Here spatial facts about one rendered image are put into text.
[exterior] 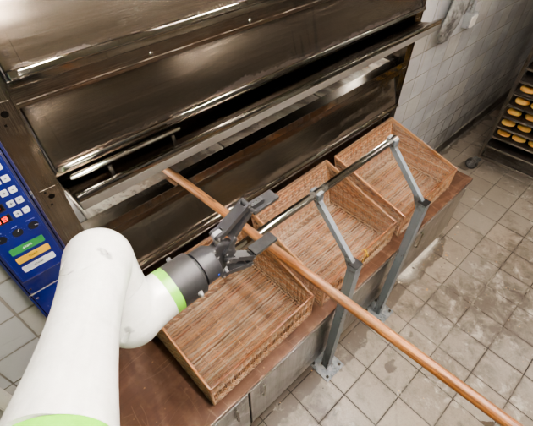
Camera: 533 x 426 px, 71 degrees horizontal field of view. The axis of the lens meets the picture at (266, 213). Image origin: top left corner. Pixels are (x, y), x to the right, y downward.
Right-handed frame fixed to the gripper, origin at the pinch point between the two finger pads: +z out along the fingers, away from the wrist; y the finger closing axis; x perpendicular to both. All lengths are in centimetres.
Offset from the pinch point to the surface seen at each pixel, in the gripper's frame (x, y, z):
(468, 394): 51, 28, 13
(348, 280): 3, 62, 39
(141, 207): -55, 31, -8
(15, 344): -56, 59, -63
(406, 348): 35.8, 28.2, 12.1
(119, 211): -57, 30, -15
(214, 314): -34, 89, 0
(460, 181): -2, 90, 163
